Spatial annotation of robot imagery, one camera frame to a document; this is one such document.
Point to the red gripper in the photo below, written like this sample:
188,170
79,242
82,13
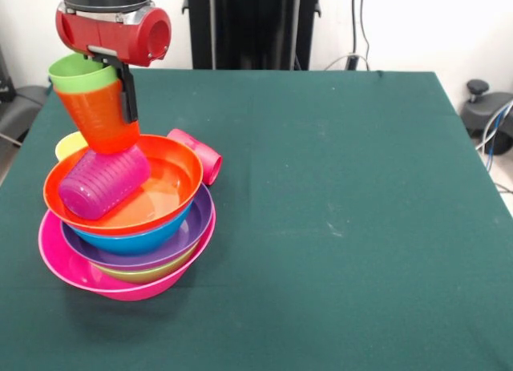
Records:
112,38

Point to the orange cup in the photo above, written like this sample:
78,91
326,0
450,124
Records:
98,118

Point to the green cup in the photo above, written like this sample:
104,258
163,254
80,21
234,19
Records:
76,76

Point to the purple cup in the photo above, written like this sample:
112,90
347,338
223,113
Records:
104,182

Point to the orange bowl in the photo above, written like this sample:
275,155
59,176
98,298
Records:
172,182

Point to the red cup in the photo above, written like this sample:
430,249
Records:
208,154

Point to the purple bowl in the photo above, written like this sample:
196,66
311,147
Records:
200,223

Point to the blue bowl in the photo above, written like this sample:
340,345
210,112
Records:
132,243

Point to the pink bowl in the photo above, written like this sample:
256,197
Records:
60,255

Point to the green bowl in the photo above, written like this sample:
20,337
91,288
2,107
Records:
140,275

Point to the yellow cup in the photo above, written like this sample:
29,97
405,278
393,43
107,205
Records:
68,144

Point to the black equipment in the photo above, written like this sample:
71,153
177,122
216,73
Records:
28,98

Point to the black plug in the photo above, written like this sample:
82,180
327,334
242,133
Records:
352,62

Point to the dark green tablecloth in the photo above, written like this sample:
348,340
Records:
421,307

